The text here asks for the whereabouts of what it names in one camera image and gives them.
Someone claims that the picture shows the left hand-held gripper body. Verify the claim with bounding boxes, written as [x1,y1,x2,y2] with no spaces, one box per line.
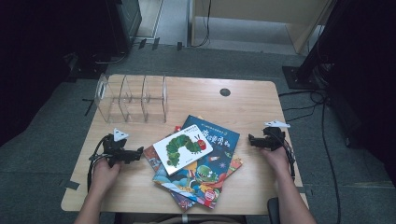
[101,127,130,168]

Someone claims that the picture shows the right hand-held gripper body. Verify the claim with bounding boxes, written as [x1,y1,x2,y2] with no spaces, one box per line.
[262,119,291,152]

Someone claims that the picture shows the light blue animals picture book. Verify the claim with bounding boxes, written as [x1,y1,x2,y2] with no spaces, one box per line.
[143,145,244,213]

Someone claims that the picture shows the white caterpillar picture book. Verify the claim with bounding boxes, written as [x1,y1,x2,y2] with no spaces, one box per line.
[152,124,215,177]

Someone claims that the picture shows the clear acrylic book rack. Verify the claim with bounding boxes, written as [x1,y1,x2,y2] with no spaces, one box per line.
[93,73,169,124]

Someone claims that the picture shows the blue dinosaur picture book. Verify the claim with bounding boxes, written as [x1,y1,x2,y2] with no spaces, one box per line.
[151,114,241,210]

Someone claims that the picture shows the person's right hand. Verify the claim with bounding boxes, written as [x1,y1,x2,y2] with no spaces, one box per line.
[261,146,291,179]

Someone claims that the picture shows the person's left hand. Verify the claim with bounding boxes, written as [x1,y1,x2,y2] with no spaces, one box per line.
[90,158,122,191]

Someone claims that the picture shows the black metal stand base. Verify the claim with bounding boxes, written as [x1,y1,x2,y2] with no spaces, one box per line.
[281,64,321,91]

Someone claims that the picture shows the black chair part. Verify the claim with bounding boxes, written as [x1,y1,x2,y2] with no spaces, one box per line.
[266,196,281,224]

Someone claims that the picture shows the light wooden furniture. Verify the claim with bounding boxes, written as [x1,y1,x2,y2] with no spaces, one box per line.
[191,0,338,54]

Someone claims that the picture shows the dark cabinet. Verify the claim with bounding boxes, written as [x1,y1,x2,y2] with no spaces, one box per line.
[104,0,143,56]

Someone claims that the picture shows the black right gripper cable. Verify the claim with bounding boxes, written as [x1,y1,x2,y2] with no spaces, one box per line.
[271,127,297,183]

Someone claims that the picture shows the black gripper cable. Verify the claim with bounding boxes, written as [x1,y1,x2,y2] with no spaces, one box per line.
[86,135,110,193]
[271,127,297,183]

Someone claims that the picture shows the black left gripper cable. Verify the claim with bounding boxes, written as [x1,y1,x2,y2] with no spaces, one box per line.
[86,135,110,193]

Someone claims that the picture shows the black floor cable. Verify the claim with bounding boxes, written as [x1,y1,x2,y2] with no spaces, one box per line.
[277,89,343,224]

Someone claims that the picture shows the black hanging cable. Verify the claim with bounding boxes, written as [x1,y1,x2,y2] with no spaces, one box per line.
[190,0,213,49]

